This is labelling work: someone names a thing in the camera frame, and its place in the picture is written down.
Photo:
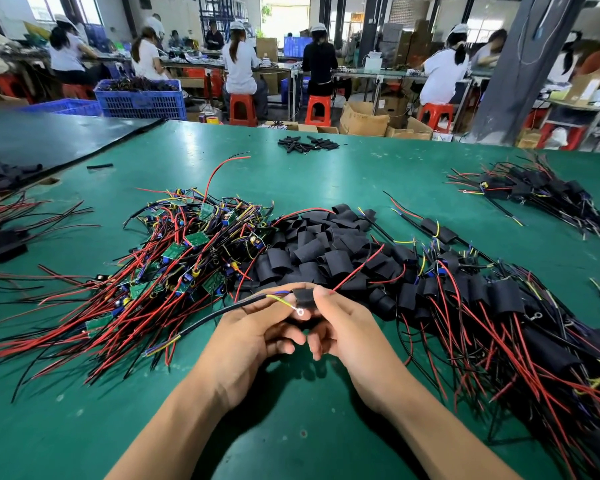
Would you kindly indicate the person's left hand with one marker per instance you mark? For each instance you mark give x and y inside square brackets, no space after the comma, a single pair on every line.
[245,344]

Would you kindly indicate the person's right hand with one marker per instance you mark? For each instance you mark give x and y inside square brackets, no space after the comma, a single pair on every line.
[360,349]

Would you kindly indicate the person's right thumb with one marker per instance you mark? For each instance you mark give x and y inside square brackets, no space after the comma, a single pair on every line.
[337,307]

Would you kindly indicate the person's left thumb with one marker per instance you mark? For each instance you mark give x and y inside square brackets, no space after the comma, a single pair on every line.
[270,314]

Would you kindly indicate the single black shrink sleeve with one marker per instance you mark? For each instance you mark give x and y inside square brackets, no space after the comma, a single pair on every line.
[305,297]

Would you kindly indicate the person's right forearm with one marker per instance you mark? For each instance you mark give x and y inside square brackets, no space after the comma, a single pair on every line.
[440,434]

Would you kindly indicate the person's left forearm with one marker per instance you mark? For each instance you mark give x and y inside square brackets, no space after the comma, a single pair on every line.
[170,434]

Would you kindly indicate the large pile of black shrink tubes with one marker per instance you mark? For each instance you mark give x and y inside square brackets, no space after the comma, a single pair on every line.
[320,249]

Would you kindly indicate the small pile of black shrink tubes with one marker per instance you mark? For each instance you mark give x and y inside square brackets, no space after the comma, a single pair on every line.
[307,143]

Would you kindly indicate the flat cardboard box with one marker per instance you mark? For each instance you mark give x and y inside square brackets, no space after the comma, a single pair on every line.
[310,128]

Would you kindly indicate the open cardboard box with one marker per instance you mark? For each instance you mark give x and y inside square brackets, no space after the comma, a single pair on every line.
[410,130]
[362,122]

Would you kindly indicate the red plastic stool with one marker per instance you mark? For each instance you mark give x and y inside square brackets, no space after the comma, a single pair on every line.
[318,110]
[243,109]
[436,114]
[77,90]
[7,85]
[575,135]

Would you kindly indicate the short black tube piece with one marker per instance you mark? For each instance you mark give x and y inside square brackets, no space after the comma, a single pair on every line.
[100,166]

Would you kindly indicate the long workbench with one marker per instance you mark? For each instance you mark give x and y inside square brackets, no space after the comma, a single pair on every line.
[380,73]

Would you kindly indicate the blue plastic crate with parts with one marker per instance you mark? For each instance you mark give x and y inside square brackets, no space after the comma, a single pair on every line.
[140,100]

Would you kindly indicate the blue crate on workbench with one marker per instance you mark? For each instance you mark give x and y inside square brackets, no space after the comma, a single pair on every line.
[296,46]

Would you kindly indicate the closed cardboard box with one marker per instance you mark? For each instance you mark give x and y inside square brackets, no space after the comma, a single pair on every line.
[267,48]

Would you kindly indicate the stack of cardboard boxes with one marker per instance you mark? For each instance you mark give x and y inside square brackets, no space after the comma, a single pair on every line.
[405,42]

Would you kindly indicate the white cap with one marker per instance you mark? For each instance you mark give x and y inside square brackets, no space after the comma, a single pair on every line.
[556,138]

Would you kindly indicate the empty blue plastic crate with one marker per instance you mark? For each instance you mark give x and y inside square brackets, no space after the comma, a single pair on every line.
[67,107]

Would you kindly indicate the dark steel pillar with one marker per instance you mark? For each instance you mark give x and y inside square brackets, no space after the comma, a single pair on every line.
[525,69]

